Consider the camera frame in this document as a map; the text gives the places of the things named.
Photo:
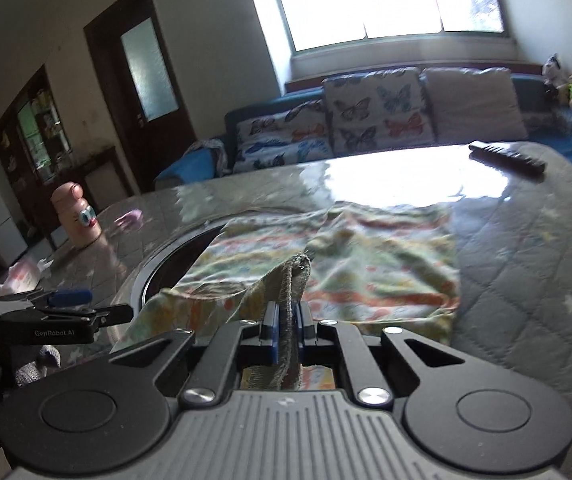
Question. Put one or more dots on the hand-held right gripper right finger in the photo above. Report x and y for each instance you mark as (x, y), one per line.
(303, 332)

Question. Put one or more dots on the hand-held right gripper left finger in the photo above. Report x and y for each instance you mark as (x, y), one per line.
(278, 335)

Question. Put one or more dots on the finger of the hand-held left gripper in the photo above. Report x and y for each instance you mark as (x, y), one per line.
(66, 325)
(71, 296)

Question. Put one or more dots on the floral baby jacket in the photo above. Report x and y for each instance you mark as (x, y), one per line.
(366, 260)

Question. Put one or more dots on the person's left hand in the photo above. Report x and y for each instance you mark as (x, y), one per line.
(41, 365)

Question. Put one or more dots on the white plastic bag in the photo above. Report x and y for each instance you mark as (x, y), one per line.
(23, 275)

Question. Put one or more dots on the pink cartoon bottle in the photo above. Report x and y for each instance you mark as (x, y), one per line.
(78, 217)

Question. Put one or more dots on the round black induction cooktop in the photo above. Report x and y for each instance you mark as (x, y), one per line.
(156, 285)

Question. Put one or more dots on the dark wooden cabinet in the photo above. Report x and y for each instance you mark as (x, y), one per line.
(86, 175)

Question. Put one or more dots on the butterfly print cushion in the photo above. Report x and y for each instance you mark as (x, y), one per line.
(281, 142)
(376, 110)

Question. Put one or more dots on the dark wooden door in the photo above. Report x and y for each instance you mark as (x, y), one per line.
(111, 85)

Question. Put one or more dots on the blue sofa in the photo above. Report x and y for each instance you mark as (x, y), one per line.
(266, 110)

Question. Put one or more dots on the black remote control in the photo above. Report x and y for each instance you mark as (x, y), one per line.
(508, 160)

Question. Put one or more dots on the plain beige cushion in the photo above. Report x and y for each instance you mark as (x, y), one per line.
(473, 105)

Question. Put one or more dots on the window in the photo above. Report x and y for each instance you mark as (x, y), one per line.
(381, 0)

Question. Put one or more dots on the black and white cow plush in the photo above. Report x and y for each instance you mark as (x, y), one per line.
(552, 75)

